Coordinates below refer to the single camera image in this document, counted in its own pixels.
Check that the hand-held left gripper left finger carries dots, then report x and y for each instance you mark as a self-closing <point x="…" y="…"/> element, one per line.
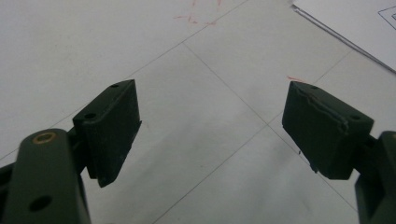
<point x="109" y="130"/>

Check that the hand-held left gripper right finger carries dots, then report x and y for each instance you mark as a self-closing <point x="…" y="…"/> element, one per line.
<point x="323" y="130"/>

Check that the white paper sheet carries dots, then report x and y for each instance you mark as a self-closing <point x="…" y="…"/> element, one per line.
<point x="358" y="28"/>

